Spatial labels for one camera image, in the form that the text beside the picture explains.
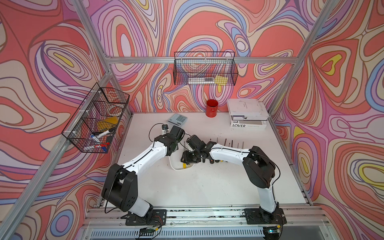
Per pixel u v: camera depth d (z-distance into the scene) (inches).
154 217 28.7
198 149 28.1
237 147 22.0
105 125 31.4
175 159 34.7
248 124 42.5
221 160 24.0
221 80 35.8
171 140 26.0
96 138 28.6
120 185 16.9
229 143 40.0
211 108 43.8
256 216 28.8
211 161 35.8
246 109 42.5
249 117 42.5
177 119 44.6
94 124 26.6
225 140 41.1
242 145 39.9
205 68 37.9
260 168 20.2
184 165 35.0
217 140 41.0
